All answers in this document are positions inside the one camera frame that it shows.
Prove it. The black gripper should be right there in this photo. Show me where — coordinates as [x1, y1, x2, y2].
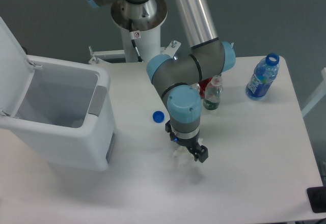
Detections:
[165, 121, 208, 163]

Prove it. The white paper ball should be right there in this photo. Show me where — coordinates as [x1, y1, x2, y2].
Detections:
[172, 145, 196, 167]

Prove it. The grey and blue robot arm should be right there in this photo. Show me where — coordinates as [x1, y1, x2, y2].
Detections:
[88, 0, 235, 162]

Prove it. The blue bottle cap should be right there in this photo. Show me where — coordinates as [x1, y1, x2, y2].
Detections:
[152, 110, 165, 123]

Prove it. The small clear green-label bottle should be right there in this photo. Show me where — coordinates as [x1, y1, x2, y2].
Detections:
[203, 75, 223, 110]

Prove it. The crushed red soda can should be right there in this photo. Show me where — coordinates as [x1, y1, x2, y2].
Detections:
[191, 74, 223, 100]

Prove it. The blue plastic drink bottle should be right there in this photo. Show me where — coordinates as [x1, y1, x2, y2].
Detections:
[246, 52, 280, 100]

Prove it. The white trash bin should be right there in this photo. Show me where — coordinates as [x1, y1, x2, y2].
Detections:
[1, 55, 117, 171]

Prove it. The black device at table edge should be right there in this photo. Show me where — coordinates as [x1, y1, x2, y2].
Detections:
[307, 186, 325, 213]

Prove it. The white trash bin lid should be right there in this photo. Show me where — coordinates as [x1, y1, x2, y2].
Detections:
[1, 19, 42, 117]

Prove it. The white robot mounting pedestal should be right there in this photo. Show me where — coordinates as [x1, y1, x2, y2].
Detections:
[89, 26, 181, 64]

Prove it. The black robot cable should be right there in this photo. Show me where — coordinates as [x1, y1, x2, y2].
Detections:
[128, 19, 143, 63]

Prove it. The white frame at right edge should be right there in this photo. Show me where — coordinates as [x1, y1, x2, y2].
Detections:
[301, 68, 325, 118]

